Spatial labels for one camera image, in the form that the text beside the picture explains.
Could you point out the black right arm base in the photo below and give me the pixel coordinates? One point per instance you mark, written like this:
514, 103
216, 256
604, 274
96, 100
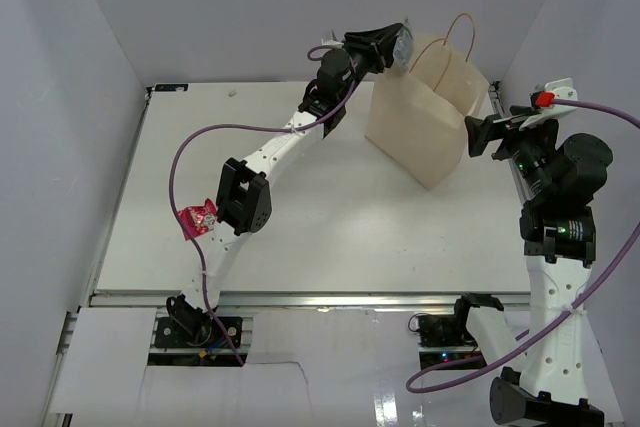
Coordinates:
440, 341

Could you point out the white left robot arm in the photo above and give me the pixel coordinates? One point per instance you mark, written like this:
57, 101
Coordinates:
243, 199

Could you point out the white front cover sheet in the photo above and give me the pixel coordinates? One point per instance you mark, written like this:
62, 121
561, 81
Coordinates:
305, 368

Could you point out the pink snack packet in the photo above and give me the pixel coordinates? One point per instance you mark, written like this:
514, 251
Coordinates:
199, 219

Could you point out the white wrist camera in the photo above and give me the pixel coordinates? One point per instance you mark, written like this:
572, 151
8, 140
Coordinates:
547, 103
329, 39

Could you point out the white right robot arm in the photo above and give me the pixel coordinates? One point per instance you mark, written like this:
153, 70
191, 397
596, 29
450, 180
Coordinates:
544, 386

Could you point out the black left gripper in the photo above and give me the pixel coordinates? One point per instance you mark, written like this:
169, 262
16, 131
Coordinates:
376, 46

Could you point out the blue silver snack packet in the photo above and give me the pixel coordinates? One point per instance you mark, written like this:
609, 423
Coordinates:
404, 46

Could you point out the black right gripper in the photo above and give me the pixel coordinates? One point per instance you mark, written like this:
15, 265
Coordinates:
491, 128

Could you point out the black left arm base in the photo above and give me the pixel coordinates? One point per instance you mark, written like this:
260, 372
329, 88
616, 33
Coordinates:
187, 327

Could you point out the aluminium table frame rail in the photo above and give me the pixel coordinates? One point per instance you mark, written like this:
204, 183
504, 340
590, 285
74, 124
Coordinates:
418, 301

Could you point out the beige paper bag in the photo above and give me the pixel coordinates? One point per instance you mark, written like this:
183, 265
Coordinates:
417, 117

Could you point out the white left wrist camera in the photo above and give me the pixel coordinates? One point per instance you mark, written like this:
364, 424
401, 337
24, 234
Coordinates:
329, 39

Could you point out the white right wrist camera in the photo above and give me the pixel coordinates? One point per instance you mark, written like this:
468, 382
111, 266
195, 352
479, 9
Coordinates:
547, 103

